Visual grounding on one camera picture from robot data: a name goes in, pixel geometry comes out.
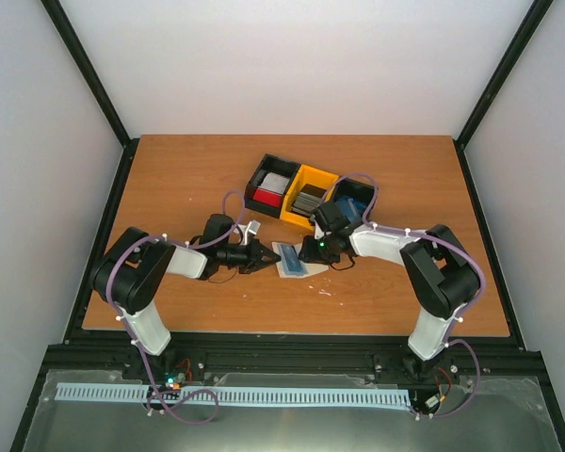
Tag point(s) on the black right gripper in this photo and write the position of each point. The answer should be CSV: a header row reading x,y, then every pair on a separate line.
x,y
309,255

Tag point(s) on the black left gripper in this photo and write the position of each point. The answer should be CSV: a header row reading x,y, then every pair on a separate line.
x,y
261,250

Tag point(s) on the beige card holder wallet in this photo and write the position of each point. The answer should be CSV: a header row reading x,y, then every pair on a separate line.
x,y
313,269

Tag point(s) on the blue credit card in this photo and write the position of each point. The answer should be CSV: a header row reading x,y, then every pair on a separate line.
x,y
291,263

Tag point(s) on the black card bin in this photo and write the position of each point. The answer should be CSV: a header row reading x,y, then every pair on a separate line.
x,y
354,189
269,163

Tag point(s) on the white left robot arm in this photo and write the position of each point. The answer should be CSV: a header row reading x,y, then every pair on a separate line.
x,y
128,276

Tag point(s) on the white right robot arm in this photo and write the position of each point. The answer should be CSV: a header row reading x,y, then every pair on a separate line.
x,y
444,277

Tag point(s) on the blue card stack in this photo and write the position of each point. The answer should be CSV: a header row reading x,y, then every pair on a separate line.
x,y
351,208

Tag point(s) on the grey card stack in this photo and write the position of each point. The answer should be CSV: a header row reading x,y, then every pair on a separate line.
x,y
307,200

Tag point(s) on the yellow middle card bin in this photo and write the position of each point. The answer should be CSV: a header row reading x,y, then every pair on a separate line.
x,y
305,175

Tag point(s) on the red and white card stack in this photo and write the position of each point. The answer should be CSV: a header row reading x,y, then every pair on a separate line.
x,y
270,191

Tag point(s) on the metal front plate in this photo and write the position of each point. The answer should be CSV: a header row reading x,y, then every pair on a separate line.
x,y
86,411

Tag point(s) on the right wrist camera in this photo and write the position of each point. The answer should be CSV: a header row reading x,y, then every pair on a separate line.
x,y
319,232

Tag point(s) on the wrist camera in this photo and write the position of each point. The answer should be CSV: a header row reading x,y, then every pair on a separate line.
x,y
249,231
319,232

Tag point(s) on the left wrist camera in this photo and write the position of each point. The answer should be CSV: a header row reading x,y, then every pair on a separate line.
x,y
249,231

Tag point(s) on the light blue cable duct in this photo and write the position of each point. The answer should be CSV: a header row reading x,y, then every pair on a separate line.
x,y
393,399

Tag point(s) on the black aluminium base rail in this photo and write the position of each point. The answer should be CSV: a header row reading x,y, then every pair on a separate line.
x,y
384,359

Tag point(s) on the black right frame post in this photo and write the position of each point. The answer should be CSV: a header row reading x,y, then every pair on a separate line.
x,y
517,45

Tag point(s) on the black frame post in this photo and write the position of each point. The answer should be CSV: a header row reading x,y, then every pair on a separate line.
x,y
64,27
517,45

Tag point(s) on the black left frame post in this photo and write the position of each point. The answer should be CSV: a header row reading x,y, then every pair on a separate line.
x,y
64,27

